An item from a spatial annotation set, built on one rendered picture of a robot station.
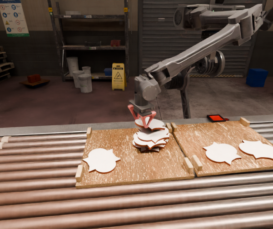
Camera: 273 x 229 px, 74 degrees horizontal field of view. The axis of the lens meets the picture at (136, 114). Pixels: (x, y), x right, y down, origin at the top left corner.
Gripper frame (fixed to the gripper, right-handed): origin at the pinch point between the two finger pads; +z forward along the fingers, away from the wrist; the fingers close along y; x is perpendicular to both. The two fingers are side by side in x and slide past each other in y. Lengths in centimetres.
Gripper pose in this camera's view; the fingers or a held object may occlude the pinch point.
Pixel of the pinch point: (141, 122)
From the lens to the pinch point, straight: 78.9
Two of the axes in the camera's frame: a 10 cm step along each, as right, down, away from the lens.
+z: 0.1, 8.8, 4.7
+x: 8.5, -2.5, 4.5
